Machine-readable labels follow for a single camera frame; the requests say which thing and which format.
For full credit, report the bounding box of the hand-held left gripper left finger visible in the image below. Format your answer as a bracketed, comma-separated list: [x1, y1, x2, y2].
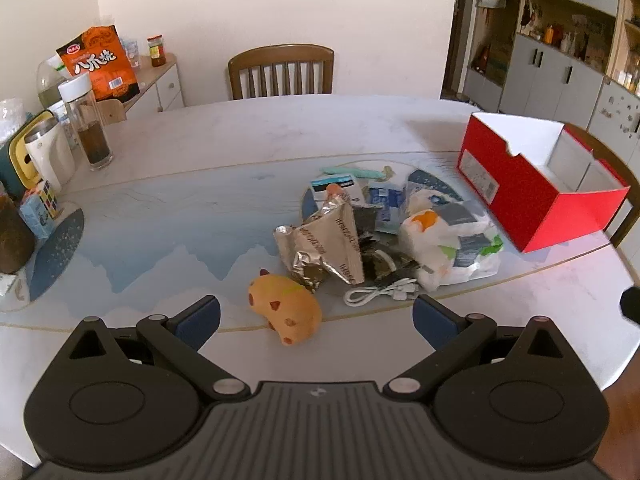
[60, 296, 252, 403]

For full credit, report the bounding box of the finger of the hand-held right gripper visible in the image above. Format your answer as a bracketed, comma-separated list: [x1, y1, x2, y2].
[619, 287, 640, 322]

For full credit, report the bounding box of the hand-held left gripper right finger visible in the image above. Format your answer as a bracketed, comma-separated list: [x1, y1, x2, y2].
[384, 294, 577, 402]

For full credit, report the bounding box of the white usb cable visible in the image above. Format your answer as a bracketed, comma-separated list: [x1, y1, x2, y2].
[344, 278, 418, 308]

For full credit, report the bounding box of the white plastic bag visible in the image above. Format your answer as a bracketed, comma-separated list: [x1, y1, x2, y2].
[398, 182, 504, 292]

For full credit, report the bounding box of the dark seaweed snack wrapper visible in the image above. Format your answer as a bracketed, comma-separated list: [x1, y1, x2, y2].
[360, 232, 418, 286]
[352, 204, 385, 241]

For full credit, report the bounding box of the orange plush toy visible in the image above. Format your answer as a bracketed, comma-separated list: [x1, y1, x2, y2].
[247, 269, 323, 347]

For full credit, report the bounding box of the blue snack packet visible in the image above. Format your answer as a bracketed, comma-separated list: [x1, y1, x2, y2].
[367, 186, 407, 233]

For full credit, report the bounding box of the silver foil snack bag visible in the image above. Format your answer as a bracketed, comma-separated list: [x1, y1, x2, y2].
[273, 195, 366, 293]

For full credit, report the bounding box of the red cardboard box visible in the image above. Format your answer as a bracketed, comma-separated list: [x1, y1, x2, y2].
[456, 112, 632, 253]

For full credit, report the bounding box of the white chicken breast packet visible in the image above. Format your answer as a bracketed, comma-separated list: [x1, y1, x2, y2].
[310, 172, 368, 211]

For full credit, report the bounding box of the wooden dining chair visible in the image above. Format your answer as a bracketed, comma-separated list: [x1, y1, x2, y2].
[565, 122, 640, 248]
[228, 44, 335, 101]

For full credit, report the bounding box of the small blue carton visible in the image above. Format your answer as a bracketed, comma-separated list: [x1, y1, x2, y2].
[19, 192, 57, 241]

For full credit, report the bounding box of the white stickered cabinet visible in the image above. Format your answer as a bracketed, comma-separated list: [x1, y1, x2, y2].
[587, 80, 640, 136]

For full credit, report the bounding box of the brown round jar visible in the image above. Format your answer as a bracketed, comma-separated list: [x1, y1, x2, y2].
[0, 192, 37, 275]

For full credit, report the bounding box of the glass bottle with white lid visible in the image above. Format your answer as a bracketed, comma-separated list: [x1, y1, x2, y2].
[58, 72, 115, 172]

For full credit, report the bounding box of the white jug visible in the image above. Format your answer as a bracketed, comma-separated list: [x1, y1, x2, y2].
[22, 122, 76, 193]

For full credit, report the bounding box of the light wooden object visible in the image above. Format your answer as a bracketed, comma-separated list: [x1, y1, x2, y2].
[97, 99, 126, 123]

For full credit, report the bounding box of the white sideboard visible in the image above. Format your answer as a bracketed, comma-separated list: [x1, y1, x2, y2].
[120, 52, 186, 121]

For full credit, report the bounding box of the yellow and teal container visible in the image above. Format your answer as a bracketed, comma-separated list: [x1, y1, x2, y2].
[0, 110, 56, 196]

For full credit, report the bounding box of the orange snack bag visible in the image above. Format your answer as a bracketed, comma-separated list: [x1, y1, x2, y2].
[56, 25, 140, 103]

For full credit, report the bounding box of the red sauce jar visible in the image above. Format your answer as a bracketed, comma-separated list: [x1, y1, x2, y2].
[147, 35, 167, 68]

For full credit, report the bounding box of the clear glass cup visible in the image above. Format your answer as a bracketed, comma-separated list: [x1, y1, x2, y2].
[120, 37, 142, 68]

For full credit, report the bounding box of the clear plastic bag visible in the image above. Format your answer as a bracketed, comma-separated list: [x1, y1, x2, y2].
[0, 97, 27, 136]

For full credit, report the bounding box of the grey cabinet wall unit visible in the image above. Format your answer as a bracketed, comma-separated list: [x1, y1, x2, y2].
[462, 0, 640, 131]

